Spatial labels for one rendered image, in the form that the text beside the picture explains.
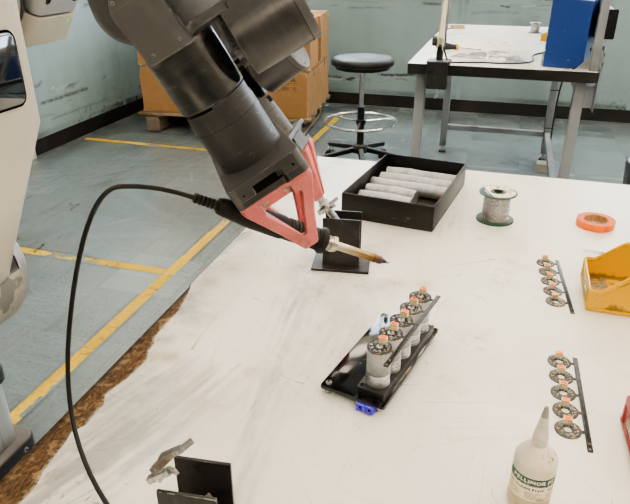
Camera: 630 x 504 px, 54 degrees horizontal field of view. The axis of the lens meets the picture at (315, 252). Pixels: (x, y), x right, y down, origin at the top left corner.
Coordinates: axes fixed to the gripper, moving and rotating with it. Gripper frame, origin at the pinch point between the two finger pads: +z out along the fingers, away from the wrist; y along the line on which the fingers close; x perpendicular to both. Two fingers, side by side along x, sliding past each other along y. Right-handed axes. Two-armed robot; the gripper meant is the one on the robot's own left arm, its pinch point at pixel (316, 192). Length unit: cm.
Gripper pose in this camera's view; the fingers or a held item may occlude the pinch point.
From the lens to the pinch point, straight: 86.9
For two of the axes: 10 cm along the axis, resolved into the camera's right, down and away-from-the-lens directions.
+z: 5.9, 7.6, 2.8
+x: -7.9, 4.8, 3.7
